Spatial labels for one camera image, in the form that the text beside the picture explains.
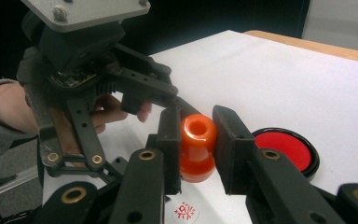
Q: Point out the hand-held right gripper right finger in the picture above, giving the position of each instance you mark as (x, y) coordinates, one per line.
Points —
(239, 155)

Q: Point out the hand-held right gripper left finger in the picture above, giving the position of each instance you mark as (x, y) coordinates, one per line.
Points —
(171, 146)

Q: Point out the orange stamp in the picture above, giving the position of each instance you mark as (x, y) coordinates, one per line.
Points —
(197, 146)

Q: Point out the round red ink pad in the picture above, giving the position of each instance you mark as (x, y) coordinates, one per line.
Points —
(287, 146)

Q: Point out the small white paper sheet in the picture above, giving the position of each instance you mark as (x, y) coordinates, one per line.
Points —
(208, 202)

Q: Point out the dark curtain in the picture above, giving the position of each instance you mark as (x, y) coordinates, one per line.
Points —
(214, 18)

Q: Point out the wooden table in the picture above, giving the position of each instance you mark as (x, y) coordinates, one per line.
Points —
(329, 49)

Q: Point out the aluminium rail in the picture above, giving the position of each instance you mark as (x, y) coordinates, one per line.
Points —
(12, 183)

